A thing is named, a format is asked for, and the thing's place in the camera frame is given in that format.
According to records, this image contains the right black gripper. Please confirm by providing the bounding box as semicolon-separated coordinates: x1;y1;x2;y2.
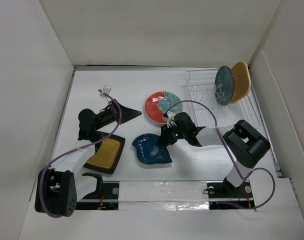
157;122;187;147

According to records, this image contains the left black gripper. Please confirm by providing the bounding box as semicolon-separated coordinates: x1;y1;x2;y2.
93;99;141;131

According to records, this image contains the dark blue shell-shaped plate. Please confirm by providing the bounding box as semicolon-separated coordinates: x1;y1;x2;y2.
131;133;173;165

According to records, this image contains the black square plate yellow centre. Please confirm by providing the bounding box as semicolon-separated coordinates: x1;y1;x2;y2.
83;134;126;175

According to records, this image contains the round dark teal plate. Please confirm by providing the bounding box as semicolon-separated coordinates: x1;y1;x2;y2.
214;65;235;106

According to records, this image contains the orange woven bamboo plate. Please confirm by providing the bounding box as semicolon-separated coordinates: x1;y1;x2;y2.
230;61;252;104

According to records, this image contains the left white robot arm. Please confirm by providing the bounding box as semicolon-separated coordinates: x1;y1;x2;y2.
34;99;142;218

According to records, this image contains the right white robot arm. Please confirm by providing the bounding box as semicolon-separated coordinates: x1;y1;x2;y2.
158;112;271;197

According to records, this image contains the red and teal floral plate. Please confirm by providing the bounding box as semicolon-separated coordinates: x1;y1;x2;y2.
144;91;181;125

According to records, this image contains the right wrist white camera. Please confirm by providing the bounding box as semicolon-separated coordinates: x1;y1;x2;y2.
163;111;177;128

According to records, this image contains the wrist white camera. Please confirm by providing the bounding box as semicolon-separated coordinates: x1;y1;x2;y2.
98;85;111;98
163;111;177;128

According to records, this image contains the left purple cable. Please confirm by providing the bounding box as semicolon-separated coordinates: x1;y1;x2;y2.
41;91;125;219

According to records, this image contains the purple cable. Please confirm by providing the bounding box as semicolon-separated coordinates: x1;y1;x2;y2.
41;91;125;219
164;100;277;210

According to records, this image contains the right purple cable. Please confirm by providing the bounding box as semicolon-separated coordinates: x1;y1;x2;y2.
164;100;277;210

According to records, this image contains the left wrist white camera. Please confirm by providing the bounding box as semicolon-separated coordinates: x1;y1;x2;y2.
98;85;111;98

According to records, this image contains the white wire dish rack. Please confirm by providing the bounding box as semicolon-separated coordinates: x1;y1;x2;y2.
185;68;262;129

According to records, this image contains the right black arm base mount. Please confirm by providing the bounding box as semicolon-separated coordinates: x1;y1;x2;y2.
203;180;255;210

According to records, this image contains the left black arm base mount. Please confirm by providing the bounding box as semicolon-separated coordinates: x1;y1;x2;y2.
75;172;120;211

